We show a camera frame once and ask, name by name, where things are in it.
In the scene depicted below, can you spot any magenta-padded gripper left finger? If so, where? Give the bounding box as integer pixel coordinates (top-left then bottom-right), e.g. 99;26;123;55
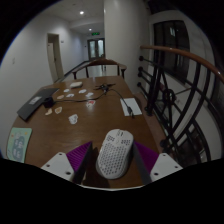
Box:
40;141;101;186

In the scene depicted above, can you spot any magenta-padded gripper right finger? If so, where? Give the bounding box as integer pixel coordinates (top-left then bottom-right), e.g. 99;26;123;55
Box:
131;141;184;186

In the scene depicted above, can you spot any white honeycomb computer mouse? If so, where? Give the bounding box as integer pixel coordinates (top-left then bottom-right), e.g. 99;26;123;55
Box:
95;128;135;180

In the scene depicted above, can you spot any light green printed mouse pad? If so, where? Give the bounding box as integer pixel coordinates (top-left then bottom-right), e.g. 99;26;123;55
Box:
5;126;33;164

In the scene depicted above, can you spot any black power adapter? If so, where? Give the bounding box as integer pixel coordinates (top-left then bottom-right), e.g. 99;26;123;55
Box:
43;96;56;109

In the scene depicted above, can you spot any black railing with wooden handrail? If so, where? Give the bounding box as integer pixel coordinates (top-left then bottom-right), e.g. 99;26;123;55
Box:
137;44;224;168

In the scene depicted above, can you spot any dark closed laptop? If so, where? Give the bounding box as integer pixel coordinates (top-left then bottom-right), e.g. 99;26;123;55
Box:
16;87;60;122

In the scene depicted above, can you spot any small white box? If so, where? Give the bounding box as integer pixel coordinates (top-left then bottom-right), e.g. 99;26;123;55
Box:
69;81;84;89

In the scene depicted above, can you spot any white side door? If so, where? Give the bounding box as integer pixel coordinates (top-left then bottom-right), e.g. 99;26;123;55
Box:
46;32;65;83

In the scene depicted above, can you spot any wooden armchair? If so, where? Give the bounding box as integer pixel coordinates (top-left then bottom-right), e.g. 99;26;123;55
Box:
72;58;128;80

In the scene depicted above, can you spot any dark framed window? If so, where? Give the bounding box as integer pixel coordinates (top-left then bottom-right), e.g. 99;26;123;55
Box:
153;20;191;84

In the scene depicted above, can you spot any glass double door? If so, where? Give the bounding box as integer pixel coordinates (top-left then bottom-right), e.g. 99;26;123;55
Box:
87;37;106;61

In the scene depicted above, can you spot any thin black adapter cable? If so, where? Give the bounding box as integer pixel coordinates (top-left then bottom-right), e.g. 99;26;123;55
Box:
53;90;107;104

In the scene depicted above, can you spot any black cable hub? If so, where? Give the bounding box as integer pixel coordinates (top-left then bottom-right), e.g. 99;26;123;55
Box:
94;83;116;93

